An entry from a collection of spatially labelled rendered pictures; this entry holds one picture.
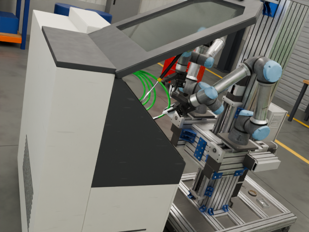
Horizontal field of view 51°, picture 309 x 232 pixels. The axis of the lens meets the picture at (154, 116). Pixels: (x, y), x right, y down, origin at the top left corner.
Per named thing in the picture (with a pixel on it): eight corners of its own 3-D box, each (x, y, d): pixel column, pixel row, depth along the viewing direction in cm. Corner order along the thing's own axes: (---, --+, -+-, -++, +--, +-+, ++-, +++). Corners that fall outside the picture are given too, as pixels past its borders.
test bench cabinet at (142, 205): (149, 271, 238) (179, 184, 208) (70, 285, 211) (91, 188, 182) (121, 206, 294) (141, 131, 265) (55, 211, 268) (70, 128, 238)
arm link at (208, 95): (219, 101, 188) (211, 91, 183) (203, 107, 193) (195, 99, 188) (218, 91, 193) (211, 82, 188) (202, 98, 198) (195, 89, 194)
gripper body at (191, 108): (179, 118, 200) (195, 111, 194) (171, 107, 197) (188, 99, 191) (181, 112, 206) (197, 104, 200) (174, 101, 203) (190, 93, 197)
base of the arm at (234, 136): (237, 134, 244) (242, 123, 240) (252, 144, 233) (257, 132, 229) (223, 135, 236) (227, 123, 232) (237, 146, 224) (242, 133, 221)
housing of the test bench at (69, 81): (70, 285, 212) (117, 68, 155) (23, 293, 199) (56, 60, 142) (46, 163, 325) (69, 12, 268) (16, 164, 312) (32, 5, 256)
